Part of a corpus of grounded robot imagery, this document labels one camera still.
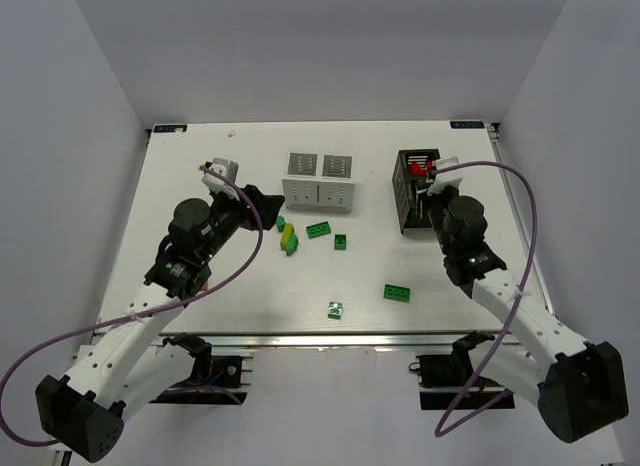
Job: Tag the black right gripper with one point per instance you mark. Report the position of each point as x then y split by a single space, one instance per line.
433 206

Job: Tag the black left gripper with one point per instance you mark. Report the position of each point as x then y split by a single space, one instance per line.
252 208

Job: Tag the lime long brick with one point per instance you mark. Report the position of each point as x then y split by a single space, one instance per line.
287 232

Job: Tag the red and lime brick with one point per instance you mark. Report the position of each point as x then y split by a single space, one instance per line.
419 169

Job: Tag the green 2x3 brick front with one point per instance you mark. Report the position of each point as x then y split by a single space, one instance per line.
396 293

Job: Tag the green 2x3 brick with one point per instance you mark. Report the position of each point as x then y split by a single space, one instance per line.
318 230
396 293

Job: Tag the green curved brick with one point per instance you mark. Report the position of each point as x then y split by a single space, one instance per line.
292 245

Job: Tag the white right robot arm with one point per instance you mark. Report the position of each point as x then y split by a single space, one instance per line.
577 386

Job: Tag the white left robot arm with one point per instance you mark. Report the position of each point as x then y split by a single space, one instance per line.
87 407

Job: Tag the small dark green brick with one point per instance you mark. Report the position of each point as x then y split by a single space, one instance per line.
281 224

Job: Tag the black slotted two-bin container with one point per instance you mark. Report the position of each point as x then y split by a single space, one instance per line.
407 188

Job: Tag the white slotted two-bin container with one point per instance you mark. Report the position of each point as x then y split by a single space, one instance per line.
314 182

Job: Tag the dark logo sticker right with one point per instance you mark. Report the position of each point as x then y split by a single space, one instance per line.
466 124

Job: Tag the dark logo sticker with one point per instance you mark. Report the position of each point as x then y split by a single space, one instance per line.
466 124
169 128

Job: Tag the green 2x2 brick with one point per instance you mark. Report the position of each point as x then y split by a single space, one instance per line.
340 242

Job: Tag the dark logo sticker left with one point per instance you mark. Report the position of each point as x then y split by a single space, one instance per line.
169 128

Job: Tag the light green printed brick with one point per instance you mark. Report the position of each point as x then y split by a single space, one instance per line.
335 310

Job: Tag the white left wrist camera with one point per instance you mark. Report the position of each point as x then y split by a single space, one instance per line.
219 175

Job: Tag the aluminium table rail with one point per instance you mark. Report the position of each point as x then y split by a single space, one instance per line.
327 340

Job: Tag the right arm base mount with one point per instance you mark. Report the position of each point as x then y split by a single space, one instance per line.
441 376

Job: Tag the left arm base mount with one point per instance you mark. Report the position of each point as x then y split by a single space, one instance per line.
216 378

